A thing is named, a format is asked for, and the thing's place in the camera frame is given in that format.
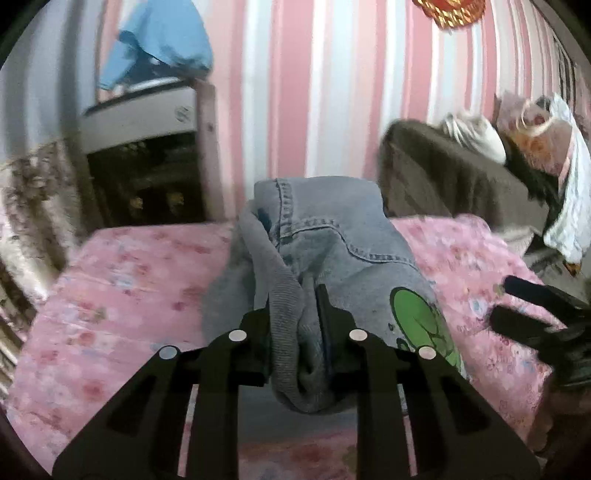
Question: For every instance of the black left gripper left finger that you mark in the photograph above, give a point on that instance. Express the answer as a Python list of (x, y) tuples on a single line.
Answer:
[(138, 433)]

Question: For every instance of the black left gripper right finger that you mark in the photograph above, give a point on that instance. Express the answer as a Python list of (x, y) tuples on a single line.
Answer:
[(418, 418)]

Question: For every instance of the blue denim hooded jacket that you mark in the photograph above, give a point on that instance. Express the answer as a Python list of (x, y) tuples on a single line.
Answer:
[(300, 233)]

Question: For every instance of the person's right hand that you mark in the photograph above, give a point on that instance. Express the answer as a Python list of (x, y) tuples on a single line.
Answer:
[(561, 414)]

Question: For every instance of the white quilted cloth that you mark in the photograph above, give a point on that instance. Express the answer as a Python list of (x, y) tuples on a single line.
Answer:
[(569, 233)]

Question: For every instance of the pink floral bed sheet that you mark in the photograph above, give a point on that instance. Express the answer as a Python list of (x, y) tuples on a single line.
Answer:
[(131, 291)]

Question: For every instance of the black garment on sofa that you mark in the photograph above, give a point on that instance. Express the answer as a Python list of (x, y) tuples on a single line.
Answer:
[(540, 185)]

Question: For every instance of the floral paper gift bag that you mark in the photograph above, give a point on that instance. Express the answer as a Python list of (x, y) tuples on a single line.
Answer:
[(543, 138)]

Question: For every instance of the dark brown covered sofa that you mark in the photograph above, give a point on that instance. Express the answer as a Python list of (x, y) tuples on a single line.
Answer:
[(421, 171)]

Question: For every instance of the white folded garment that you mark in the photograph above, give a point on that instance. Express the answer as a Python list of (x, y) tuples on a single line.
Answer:
[(475, 133)]

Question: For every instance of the floral patterned curtain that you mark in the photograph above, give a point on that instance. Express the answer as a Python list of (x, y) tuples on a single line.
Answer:
[(41, 229)]

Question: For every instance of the grey cabinet appliance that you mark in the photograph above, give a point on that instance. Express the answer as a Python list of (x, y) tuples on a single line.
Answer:
[(153, 155)]

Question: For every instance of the blue cloth cover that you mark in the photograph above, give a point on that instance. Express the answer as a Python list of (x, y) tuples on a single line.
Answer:
[(158, 40)]

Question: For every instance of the red gold wall decoration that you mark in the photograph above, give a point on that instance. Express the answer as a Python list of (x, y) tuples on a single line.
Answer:
[(452, 14)]

